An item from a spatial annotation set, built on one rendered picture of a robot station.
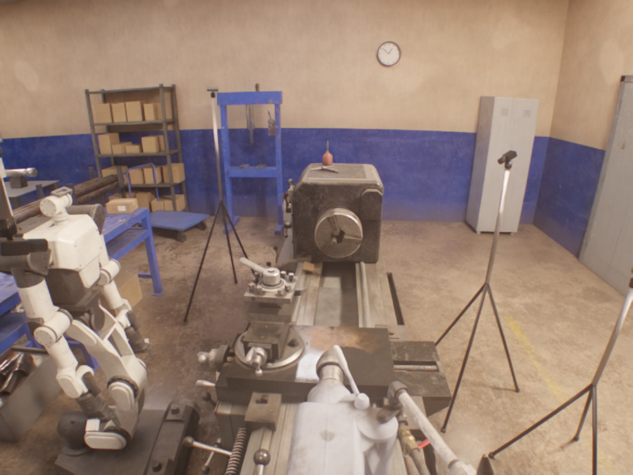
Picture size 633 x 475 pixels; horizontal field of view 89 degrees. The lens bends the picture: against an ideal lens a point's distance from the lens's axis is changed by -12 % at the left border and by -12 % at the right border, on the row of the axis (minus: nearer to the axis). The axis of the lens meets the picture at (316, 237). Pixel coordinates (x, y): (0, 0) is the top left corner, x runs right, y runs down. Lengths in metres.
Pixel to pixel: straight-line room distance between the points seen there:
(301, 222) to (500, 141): 3.59
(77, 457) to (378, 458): 1.73
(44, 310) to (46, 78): 5.79
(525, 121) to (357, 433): 4.84
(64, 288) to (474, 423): 2.24
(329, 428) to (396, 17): 5.09
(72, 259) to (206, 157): 4.39
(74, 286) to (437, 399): 1.37
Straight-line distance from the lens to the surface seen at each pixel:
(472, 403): 2.62
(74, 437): 2.22
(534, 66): 5.91
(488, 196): 5.30
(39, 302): 1.47
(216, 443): 1.55
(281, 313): 1.32
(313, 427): 0.81
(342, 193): 2.05
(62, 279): 1.55
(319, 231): 1.90
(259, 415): 1.23
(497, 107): 5.13
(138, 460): 2.14
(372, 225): 2.11
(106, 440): 2.11
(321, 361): 1.02
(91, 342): 1.70
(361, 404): 0.84
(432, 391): 1.34
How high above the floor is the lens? 1.79
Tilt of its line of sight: 22 degrees down
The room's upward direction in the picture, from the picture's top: straight up
